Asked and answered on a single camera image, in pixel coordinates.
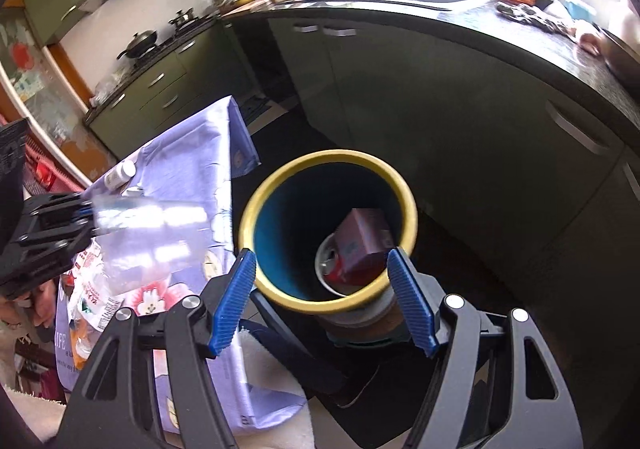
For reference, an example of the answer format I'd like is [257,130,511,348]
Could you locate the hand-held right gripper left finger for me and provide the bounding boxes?
[52,247,258,449]

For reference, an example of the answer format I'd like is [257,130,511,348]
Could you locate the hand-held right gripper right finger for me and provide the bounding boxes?
[386,247,586,449]

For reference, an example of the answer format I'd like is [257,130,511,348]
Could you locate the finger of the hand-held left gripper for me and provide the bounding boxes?
[15,224,97,260]
[21,193,96,226]

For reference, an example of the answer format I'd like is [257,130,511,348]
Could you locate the blue bin with yellow rim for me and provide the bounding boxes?
[238,149,418,315]

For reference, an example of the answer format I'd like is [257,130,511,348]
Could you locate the clear plastic bottle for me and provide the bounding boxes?
[92,196,208,296]

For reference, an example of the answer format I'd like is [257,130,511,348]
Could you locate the person's left hand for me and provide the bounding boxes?
[0,279,57,330]

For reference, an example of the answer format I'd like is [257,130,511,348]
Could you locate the red checked cloth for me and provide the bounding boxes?
[21,135,85,200]

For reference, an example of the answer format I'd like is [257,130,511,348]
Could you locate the grey tape roll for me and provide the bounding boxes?
[320,289,402,346]

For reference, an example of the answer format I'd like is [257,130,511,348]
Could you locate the white pill bottle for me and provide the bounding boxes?
[103,161,137,190]

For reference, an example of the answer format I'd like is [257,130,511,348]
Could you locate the crumpled labelled plastic bottle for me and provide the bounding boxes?
[67,249,126,332]

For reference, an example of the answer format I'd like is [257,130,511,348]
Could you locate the maroon cardboard box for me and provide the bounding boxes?
[334,208,397,281]

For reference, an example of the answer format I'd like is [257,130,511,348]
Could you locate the red soda can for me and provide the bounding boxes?
[320,249,362,284]

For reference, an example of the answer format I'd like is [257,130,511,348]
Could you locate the white paper bowl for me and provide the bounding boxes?
[314,233,353,299]

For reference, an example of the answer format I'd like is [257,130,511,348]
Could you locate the purple floral tablecloth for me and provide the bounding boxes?
[55,95,308,435]

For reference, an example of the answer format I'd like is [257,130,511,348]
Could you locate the green stove-side lower cabinets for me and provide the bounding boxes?
[84,21,253,160]

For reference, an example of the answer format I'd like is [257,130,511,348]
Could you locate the black wok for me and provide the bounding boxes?
[117,29,159,61]

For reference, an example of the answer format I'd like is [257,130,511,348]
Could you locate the green sink-side lower cabinets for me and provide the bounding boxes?
[267,18,640,310]

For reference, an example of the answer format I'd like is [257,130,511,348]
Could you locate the black lidded pot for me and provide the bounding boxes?
[168,8,199,30]

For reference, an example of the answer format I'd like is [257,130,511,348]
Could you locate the black kitchen countertop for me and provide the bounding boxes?
[220,0,640,142]

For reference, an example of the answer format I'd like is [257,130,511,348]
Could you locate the patterned dish cloth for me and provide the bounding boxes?
[495,1,576,36]

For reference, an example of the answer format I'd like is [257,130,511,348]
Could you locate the blue plastic container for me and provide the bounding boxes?
[564,0,599,26]

